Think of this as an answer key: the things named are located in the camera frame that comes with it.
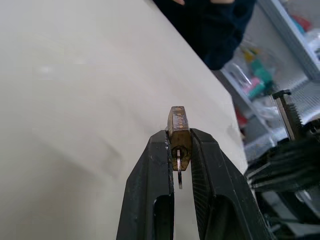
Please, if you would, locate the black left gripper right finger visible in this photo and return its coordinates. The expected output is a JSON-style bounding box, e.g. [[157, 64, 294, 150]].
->
[[190, 127, 276, 240]]

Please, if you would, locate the pink plastic item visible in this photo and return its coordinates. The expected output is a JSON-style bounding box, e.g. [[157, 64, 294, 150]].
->
[[245, 76, 261, 99]]

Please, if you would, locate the brass padlock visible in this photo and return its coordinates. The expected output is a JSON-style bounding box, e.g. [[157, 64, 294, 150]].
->
[[166, 105, 193, 172]]

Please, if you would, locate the person in dark clothing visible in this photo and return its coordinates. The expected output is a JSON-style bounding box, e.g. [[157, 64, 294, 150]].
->
[[152, 0, 257, 71]]

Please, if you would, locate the white metal shelf rack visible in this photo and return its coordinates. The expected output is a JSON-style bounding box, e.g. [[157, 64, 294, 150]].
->
[[219, 0, 320, 157]]

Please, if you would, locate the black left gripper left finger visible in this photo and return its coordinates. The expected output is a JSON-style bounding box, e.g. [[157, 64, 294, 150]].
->
[[116, 127, 175, 240]]

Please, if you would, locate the green plastic item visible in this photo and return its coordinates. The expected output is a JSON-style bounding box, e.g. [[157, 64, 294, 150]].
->
[[250, 59, 274, 99]]

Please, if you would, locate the silver padlock key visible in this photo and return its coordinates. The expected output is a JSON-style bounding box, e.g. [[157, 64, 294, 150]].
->
[[174, 148, 184, 190]]

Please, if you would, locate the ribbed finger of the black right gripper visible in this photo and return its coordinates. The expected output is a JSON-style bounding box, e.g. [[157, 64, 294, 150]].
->
[[271, 89, 305, 142]]

